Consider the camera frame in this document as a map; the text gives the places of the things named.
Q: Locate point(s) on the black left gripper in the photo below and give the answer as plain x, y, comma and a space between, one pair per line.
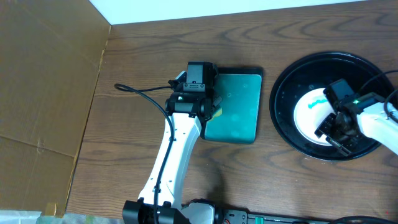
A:
216, 101

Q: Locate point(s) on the green scouring pad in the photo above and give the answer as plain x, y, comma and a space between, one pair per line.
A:
217, 112

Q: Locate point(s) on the white plate with green stain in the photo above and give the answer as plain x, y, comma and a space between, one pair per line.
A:
309, 113

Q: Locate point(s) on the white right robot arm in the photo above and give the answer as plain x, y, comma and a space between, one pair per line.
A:
357, 117

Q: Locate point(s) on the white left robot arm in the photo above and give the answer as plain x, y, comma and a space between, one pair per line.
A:
160, 201

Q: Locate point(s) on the black rectangular soap water tray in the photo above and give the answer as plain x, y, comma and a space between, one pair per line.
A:
240, 89

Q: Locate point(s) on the round black tray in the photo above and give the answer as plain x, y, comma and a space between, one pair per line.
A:
318, 71

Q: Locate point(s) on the brown cardboard panel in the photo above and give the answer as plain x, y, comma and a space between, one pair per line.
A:
51, 55

